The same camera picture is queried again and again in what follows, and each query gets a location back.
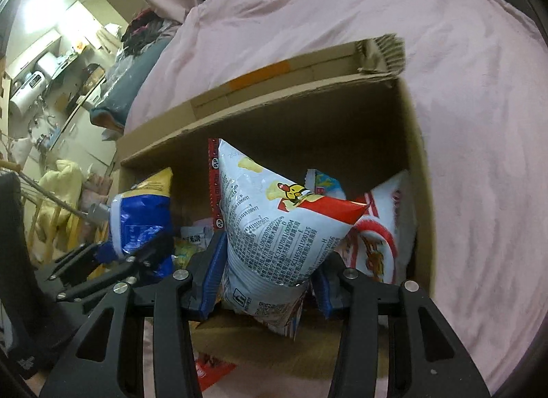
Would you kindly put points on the grey metal bracket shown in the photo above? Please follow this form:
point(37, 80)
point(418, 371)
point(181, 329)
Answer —
point(100, 212)

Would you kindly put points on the yellow jacket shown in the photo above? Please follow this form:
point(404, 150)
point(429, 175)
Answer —
point(64, 180)

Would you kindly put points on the blue and yellow snack bag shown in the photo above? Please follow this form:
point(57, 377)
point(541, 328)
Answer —
point(137, 218)

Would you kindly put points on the white bread snack packet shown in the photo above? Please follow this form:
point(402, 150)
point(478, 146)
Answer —
point(197, 233)

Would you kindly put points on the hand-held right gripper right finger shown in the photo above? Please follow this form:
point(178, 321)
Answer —
point(322, 295)

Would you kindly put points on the light blue snack packet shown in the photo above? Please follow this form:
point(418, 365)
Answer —
point(327, 184)

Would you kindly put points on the brown cardboard box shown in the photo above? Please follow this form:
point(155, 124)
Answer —
point(299, 115)

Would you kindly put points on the dark clothes pile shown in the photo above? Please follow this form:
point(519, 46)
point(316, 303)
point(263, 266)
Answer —
point(145, 32)

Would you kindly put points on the white wall cabinet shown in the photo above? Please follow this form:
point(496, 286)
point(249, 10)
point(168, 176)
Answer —
point(38, 49)

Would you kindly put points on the white red-striped chips bag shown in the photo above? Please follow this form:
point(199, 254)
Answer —
point(265, 235)

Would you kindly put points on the yellow snack packet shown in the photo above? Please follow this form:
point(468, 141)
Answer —
point(186, 254)

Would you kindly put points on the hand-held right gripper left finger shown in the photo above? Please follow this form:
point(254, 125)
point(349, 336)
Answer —
point(209, 278)

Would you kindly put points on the white water heater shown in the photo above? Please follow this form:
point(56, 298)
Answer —
point(28, 96)

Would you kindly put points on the grey-blue cushion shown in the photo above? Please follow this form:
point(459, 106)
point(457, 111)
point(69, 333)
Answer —
point(120, 98)

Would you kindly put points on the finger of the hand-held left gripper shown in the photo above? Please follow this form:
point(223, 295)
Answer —
point(145, 259)
point(77, 259)

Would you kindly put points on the pink bag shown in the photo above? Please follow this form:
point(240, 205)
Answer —
point(96, 190)

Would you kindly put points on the red snack packet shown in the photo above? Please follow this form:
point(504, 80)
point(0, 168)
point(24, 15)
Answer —
point(214, 370)

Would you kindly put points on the red snack bag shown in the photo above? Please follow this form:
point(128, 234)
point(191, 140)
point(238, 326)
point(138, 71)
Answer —
point(214, 184)

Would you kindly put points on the white base cabinets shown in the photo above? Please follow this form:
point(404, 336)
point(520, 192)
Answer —
point(81, 141)

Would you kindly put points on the pink duvet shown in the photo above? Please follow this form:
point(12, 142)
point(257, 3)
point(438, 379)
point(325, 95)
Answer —
point(471, 124)

